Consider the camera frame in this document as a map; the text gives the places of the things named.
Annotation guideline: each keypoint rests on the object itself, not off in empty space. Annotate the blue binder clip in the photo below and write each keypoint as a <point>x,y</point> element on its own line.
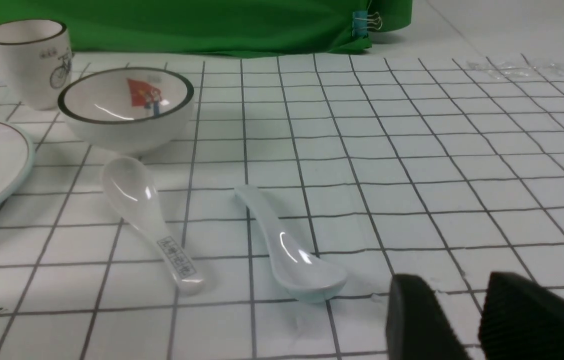
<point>363,22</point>

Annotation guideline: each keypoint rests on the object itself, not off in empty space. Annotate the gridded white table cloth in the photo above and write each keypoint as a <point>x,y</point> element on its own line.
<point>447,169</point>

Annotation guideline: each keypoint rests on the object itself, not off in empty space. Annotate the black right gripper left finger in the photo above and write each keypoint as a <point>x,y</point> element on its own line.
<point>416,326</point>

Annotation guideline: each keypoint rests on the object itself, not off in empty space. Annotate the green backdrop cloth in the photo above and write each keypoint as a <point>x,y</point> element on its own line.
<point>239,28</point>

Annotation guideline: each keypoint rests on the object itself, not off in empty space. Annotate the pale green ceramic spoon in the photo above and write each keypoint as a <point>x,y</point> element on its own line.
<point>304,276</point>

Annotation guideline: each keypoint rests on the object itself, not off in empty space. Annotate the white bowl with dark rim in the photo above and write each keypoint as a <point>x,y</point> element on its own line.
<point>128,111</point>

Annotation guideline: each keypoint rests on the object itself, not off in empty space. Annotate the white cup with bicycle print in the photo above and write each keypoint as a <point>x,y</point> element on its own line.
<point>36,60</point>

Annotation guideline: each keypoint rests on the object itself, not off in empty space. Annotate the white spoon with text handle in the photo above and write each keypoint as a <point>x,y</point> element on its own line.
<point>131,191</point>

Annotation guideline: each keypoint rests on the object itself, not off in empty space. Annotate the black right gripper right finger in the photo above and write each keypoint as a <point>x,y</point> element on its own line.
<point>521,320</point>

